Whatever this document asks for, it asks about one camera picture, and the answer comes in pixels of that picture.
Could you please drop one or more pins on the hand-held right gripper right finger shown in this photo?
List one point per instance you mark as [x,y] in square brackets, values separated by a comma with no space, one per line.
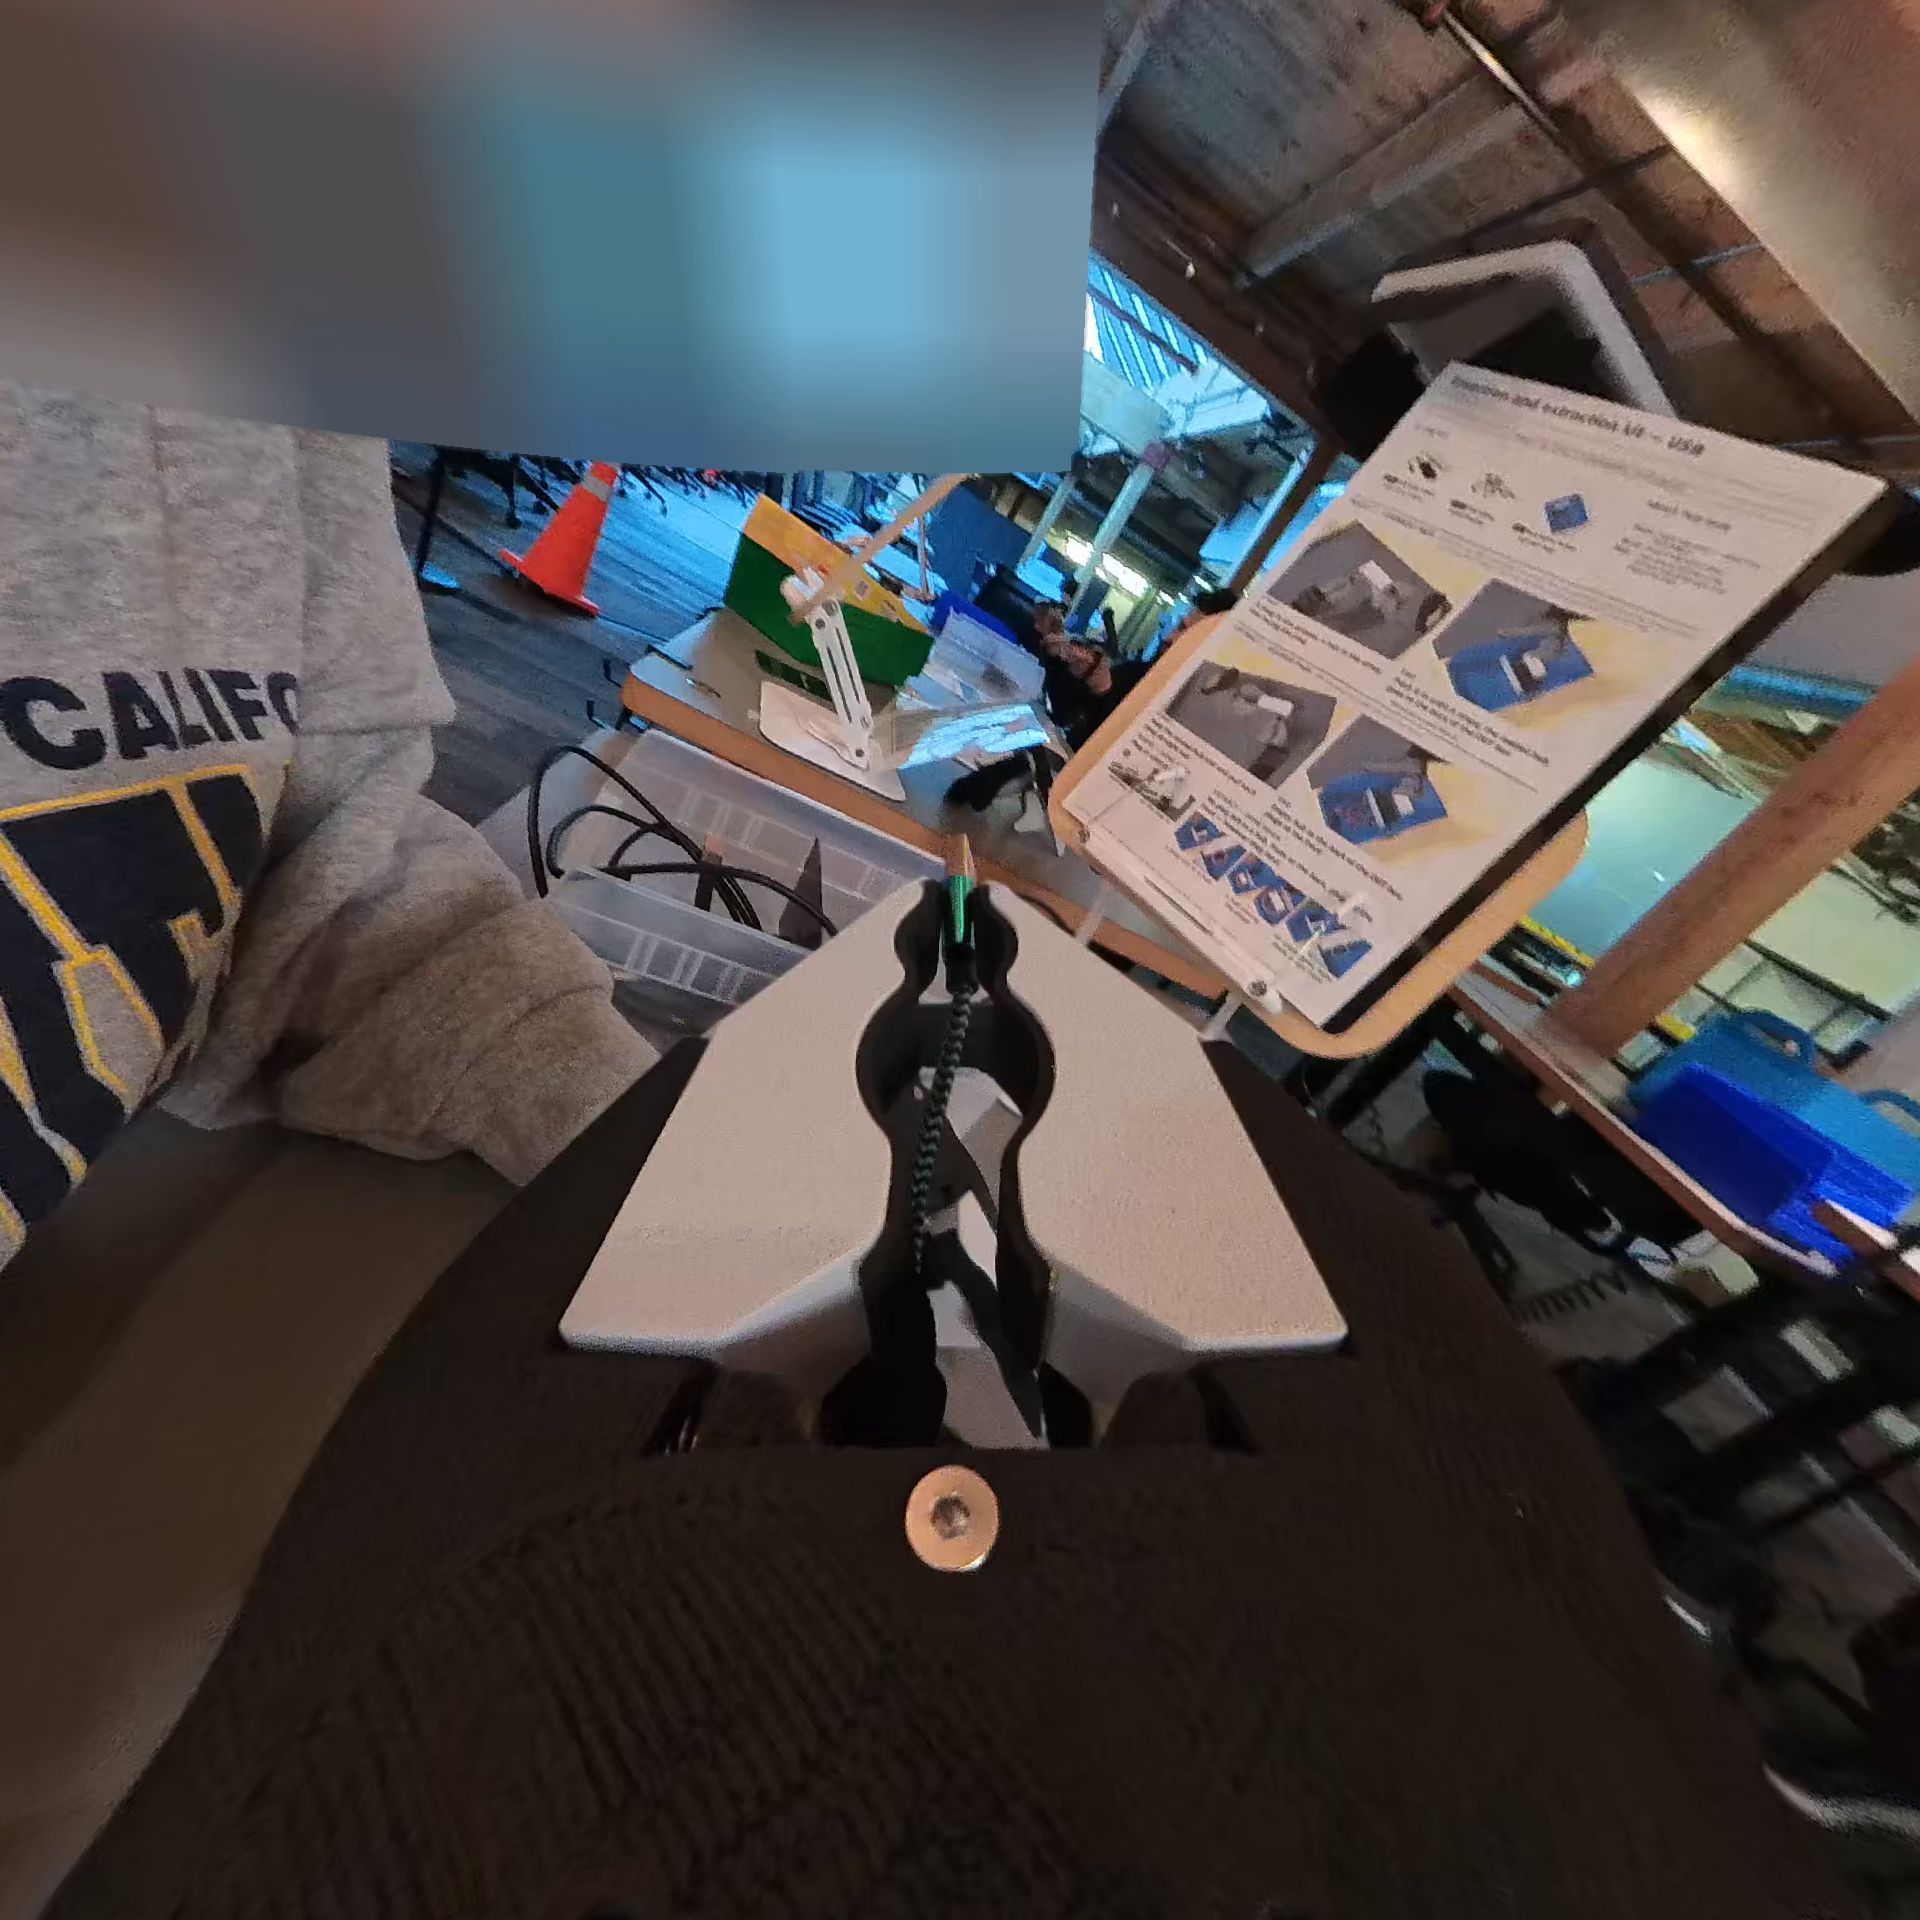
[1171,1200]

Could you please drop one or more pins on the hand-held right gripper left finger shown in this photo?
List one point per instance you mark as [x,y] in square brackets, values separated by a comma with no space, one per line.
[735,1200]

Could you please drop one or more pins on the clear plastic bin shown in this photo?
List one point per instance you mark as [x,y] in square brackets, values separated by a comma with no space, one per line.
[676,961]

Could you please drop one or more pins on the black office chair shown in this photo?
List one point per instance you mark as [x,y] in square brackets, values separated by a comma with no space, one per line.
[1501,1141]

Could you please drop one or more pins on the wooden edge table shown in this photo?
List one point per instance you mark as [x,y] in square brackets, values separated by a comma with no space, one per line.
[692,682]
[1576,1072]

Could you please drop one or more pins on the white articulated stand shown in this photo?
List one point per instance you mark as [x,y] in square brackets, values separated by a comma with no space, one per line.
[840,674]

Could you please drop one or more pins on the person's grey hoodie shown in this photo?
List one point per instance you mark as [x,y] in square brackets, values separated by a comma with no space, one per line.
[225,974]

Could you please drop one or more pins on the green and yellow box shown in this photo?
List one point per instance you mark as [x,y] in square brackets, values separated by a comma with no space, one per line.
[870,646]

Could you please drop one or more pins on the blue plastic bin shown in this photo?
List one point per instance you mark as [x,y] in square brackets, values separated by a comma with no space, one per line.
[1741,1154]

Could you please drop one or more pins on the printed instruction board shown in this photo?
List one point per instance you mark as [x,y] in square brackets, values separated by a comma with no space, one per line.
[1501,629]

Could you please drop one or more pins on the orange traffic cone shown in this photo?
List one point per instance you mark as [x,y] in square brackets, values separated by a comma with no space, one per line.
[569,546]

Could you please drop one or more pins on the wooden post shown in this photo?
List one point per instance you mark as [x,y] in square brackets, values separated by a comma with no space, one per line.
[1771,839]

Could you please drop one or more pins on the white ceiling duct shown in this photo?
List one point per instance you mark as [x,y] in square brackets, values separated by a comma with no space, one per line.
[1576,283]

